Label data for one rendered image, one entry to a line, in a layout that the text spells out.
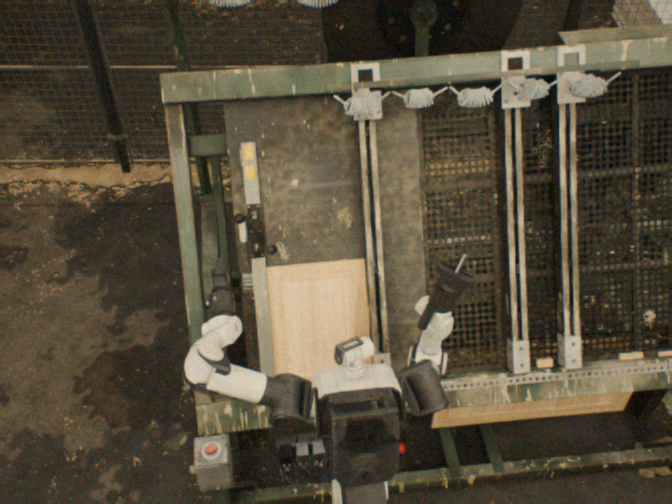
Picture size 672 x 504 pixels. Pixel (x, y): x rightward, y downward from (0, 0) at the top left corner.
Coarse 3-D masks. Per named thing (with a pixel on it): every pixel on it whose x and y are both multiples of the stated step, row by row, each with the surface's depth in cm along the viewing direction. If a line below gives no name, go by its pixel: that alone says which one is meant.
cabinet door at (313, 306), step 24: (312, 264) 275; (336, 264) 276; (360, 264) 277; (288, 288) 276; (312, 288) 277; (336, 288) 278; (360, 288) 278; (288, 312) 277; (312, 312) 278; (336, 312) 279; (360, 312) 280; (288, 336) 278; (312, 336) 279; (336, 336) 280; (360, 336) 281; (288, 360) 280; (312, 360) 281; (312, 384) 282
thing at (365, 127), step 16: (352, 64) 257; (368, 64) 258; (352, 80) 258; (368, 96) 259; (368, 112) 253; (368, 128) 265; (368, 144) 269; (368, 160) 270; (368, 176) 268; (368, 192) 268; (368, 208) 269; (368, 224) 270; (368, 240) 270; (368, 256) 271; (368, 272) 272; (368, 288) 276; (384, 288) 274; (368, 304) 280; (384, 304) 275; (384, 320) 275; (384, 336) 276; (384, 352) 277
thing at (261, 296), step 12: (252, 144) 265; (252, 180) 266; (252, 192) 267; (252, 264) 271; (264, 264) 271; (252, 276) 272; (264, 276) 272; (264, 288) 273; (264, 300) 273; (264, 312) 274; (264, 324) 274; (264, 336) 275; (264, 348) 276; (264, 360) 276; (264, 372) 277
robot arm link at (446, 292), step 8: (440, 264) 231; (448, 264) 232; (440, 272) 231; (448, 272) 229; (464, 272) 231; (440, 280) 232; (448, 280) 231; (456, 280) 230; (464, 280) 228; (472, 280) 229; (440, 288) 234; (448, 288) 232; (456, 288) 231; (432, 296) 236; (440, 296) 233; (448, 296) 233; (456, 296) 234; (440, 304) 235; (448, 304) 234
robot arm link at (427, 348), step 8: (424, 336) 251; (416, 344) 262; (424, 344) 254; (432, 344) 252; (440, 344) 255; (416, 352) 259; (424, 352) 257; (432, 352) 256; (440, 352) 259; (432, 360) 258; (440, 360) 257
